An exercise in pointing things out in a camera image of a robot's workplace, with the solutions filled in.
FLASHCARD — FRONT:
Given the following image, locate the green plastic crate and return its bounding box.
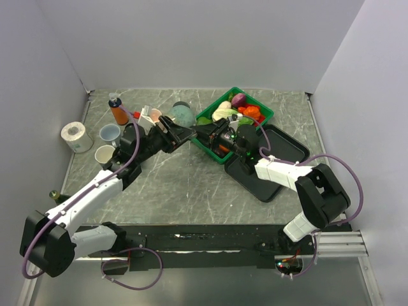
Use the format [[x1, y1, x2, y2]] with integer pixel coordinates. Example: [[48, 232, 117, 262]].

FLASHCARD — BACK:
[[191, 87, 274, 164]]

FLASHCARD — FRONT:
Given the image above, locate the light blue faceted mug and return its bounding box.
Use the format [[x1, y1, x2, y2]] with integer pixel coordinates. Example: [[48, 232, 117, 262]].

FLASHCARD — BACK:
[[99, 124, 121, 147]]

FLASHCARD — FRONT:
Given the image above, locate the white toilet paper roll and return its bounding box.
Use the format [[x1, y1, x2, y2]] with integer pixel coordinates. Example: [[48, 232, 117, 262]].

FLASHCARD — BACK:
[[61, 121, 94, 154]]

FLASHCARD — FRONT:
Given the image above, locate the toy orange pumpkin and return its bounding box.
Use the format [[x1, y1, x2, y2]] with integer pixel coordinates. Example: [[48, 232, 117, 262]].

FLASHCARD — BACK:
[[238, 106, 261, 120]]

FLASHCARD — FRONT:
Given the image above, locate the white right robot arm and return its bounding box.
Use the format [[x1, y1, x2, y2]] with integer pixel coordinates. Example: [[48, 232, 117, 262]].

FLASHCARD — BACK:
[[192, 119, 350, 254]]

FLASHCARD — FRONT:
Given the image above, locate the green glass bottle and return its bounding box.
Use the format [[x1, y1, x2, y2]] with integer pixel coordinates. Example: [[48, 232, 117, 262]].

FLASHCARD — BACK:
[[48, 190, 61, 201]]

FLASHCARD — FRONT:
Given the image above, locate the white ceramic mug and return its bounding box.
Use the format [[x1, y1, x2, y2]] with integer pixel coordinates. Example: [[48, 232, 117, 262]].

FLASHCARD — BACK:
[[94, 145, 115, 164]]

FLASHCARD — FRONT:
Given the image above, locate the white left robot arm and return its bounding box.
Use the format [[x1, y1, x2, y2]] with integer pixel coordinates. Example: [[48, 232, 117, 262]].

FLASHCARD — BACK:
[[20, 116, 197, 277]]

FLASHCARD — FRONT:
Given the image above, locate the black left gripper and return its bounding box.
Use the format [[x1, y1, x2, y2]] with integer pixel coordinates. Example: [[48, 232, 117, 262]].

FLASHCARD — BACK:
[[135, 115, 195, 164]]

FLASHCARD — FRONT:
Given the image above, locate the grey blue mug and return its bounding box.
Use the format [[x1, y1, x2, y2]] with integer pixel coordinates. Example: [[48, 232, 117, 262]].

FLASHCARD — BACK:
[[173, 101, 191, 108]]

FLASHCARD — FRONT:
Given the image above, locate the toy lettuce head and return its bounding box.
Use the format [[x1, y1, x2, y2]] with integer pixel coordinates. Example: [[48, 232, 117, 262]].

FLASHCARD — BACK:
[[212, 108, 253, 126]]

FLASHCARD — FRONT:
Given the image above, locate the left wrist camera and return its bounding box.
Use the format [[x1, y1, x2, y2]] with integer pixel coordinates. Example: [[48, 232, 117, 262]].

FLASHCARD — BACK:
[[133, 105, 154, 128]]

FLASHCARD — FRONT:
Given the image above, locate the black plastic tray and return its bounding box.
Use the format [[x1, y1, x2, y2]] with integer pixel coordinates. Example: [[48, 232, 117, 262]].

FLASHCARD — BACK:
[[224, 123, 310, 203]]

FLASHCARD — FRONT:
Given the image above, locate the toy green bell pepper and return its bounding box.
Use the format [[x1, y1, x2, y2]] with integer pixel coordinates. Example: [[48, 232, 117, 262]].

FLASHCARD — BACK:
[[196, 117, 212, 126]]

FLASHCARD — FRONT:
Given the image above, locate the toy white radish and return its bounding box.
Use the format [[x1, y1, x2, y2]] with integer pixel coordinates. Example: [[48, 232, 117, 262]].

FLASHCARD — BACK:
[[217, 101, 232, 109]]

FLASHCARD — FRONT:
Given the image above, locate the toy red chili pepper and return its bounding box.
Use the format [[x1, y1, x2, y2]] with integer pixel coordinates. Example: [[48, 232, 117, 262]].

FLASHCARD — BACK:
[[247, 105, 265, 125]]

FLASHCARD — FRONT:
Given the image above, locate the toy purple turnip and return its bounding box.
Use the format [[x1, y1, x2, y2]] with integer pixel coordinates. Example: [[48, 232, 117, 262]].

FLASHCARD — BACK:
[[231, 93, 247, 108]]

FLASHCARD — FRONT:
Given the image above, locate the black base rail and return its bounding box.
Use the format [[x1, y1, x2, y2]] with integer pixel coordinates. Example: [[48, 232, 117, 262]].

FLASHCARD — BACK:
[[75, 222, 345, 272]]

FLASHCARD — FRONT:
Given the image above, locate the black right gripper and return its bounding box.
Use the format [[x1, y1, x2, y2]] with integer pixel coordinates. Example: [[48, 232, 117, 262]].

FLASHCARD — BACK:
[[191, 118, 246, 158]]

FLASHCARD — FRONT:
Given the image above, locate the orange spray bottle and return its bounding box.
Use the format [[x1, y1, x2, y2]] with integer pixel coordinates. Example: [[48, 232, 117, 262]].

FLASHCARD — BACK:
[[108, 92, 129, 126]]

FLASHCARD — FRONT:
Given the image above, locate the pink ceramic mug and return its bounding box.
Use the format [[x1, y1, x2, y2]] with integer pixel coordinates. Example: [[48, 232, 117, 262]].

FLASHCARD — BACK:
[[149, 108, 162, 124]]

